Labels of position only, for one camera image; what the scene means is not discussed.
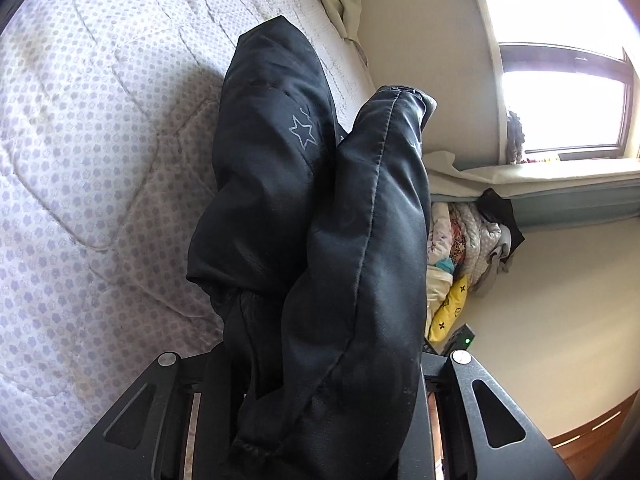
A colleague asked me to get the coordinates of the right jar on windowsill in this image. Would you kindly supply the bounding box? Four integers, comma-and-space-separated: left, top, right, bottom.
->
506, 110, 525, 165

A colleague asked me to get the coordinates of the yellow patterned pillow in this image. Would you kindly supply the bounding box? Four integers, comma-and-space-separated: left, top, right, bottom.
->
427, 275, 470, 344

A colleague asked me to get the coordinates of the brown window frame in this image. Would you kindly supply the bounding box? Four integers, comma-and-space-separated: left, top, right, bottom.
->
499, 42, 637, 162

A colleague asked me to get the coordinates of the black garment on pile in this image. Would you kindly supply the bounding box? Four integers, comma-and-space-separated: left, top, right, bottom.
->
476, 188, 525, 263

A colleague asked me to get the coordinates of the pile of folded bedding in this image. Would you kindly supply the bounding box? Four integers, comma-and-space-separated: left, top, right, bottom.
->
424, 202, 511, 342

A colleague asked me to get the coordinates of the white quilted mattress cover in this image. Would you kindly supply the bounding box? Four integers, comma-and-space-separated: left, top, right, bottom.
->
1, 0, 373, 479

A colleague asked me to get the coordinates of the black padded jacket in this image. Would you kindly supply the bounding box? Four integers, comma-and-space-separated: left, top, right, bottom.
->
186, 16, 436, 479

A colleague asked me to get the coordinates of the beige right curtain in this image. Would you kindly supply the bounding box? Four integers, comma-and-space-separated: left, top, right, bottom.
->
423, 151, 639, 231

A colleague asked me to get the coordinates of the white windowsill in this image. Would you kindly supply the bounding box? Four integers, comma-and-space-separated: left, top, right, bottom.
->
497, 158, 639, 183

